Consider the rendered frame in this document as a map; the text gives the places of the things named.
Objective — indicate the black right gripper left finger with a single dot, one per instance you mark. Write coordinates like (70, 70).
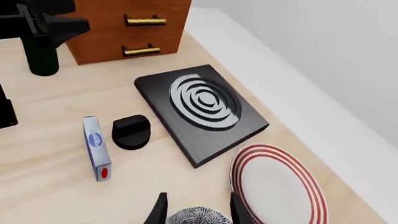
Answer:
(159, 212)

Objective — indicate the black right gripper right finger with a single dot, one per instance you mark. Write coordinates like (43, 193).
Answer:
(237, 213)

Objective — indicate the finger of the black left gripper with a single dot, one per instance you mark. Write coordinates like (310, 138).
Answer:
(63, 30)

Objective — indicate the black and white patterned bowl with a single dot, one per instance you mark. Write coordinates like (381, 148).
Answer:
(199, 215)

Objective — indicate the cream cheese box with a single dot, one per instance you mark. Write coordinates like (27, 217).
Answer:
(95, 149)

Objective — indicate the dark green wine bottle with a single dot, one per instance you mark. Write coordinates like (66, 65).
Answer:
(42, 60)

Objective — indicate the wooden cabinet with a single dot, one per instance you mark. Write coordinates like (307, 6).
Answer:
(102, 39)

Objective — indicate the wooden cabinet drawer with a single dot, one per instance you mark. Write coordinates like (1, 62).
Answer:
(102, 11)
(99, 50)

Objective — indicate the white plate with red rings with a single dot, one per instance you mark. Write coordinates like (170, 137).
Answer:
(273, 182)

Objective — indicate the round black stove knob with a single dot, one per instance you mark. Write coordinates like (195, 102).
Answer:
(130, 133)

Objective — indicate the flat black stove plate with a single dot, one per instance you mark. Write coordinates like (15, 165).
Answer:
(161, 93)

